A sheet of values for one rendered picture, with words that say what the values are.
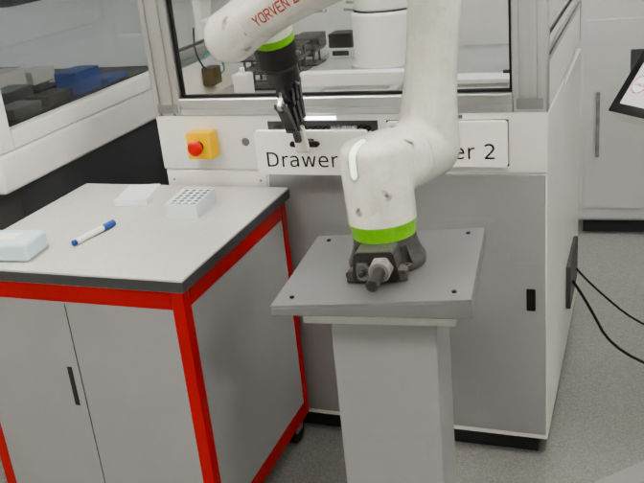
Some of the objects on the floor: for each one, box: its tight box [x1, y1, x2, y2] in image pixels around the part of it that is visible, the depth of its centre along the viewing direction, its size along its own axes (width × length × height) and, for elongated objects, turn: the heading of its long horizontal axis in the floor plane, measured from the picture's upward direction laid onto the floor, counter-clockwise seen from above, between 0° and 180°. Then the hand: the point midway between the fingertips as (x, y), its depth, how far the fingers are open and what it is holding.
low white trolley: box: [0, 183, 310, 483], centre depth 224 cm, size 58×62×76 cm
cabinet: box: [167, 86, 580, 450], centre depth 275 cm, size 95×103×80 cm
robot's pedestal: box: [303, 316, 457, 483], centre depth 182 cm, size 30×30×76 cm
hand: (300, 139), depth 204 cm, fingers closed, pressing on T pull
